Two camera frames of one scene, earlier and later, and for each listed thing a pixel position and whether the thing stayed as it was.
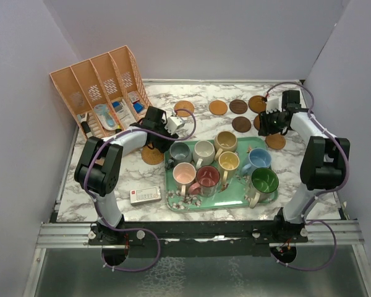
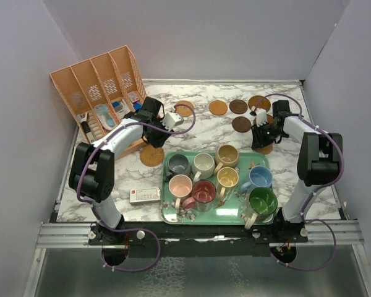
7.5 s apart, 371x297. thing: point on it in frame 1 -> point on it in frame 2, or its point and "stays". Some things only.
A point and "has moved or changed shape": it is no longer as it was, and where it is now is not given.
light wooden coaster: [275, 142] has moved or changed shape
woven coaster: [153, 156] stays
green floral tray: [219, 174] -> [186, 214]
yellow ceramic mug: [227, 164] -> [227, 177]
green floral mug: [263, 182] -> [261, 204]
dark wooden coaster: [241, 124] stays
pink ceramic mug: [184, 174] -> [180, 185]
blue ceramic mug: [258, 158] -> [260, 177]
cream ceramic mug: [204, 153] -> [203, 166]
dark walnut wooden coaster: [238, 106] stays
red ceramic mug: [208, 178] -> [204, 193]
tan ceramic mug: [225, 141] -> [226, 155]
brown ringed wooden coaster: [256, 104] stays
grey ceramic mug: [179, 153] -> [179, 164]
